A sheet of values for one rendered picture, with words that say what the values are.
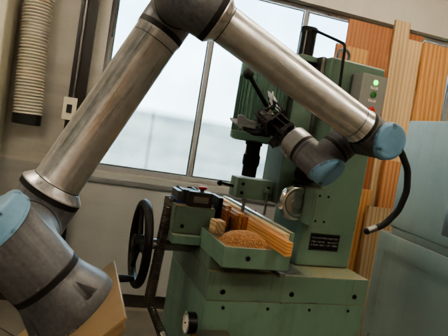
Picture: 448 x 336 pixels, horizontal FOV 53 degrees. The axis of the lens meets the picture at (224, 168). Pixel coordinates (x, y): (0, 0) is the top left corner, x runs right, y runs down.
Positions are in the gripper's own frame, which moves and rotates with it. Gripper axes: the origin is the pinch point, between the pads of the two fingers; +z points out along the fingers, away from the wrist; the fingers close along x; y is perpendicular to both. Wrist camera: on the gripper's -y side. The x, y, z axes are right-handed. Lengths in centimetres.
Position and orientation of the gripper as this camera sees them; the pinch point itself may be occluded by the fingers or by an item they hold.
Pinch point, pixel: (249, 106)
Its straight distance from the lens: 143.2
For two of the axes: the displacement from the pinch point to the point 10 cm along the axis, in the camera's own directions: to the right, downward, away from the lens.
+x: -7.9, 5.7, -2.0
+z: -5.8, -6.1, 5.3
